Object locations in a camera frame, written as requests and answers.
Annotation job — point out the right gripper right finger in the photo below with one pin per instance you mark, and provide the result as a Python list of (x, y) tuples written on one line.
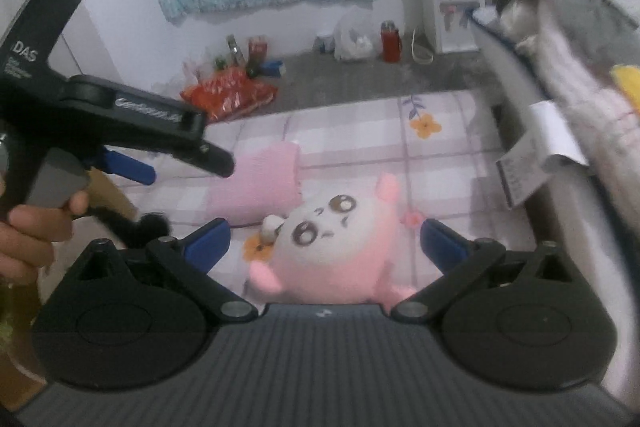
[(462, 262)]

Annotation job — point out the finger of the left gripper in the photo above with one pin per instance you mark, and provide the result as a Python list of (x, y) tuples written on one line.
[(200, 155), (119, 164)]

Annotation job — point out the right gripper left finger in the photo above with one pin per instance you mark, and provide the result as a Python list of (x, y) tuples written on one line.
[(187, 261)]

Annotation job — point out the pink knitted cloth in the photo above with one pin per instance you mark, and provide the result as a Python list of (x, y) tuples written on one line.
[(263, 183)]

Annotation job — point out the pink round plush toy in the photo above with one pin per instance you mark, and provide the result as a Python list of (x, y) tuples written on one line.
[(337, 248)]

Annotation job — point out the black-haired red-dress plush doll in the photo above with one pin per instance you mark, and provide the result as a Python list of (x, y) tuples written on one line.
[(133, 233)]

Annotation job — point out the person's left hand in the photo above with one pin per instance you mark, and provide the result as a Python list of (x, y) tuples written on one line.
[(29, 234)]

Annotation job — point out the red snack bag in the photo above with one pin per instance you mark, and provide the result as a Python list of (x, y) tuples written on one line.
[(229, 94)]

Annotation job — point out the white care label tag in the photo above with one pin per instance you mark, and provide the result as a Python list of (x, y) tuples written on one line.
[(547, 146)]

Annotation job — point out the white paper cup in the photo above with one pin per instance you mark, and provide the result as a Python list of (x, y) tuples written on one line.
[(324, 43)]

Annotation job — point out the white plastic bag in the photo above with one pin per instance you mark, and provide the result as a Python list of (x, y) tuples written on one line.
[(352, 36)]

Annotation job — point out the brown cardboard box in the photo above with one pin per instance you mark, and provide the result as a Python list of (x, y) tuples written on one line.
[(21, 373)]

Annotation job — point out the red thermos bottle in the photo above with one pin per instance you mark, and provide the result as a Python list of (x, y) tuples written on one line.
[(391, 42)]

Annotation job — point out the white water dispenser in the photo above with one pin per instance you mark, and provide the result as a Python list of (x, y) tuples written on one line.
[(447, 27)]

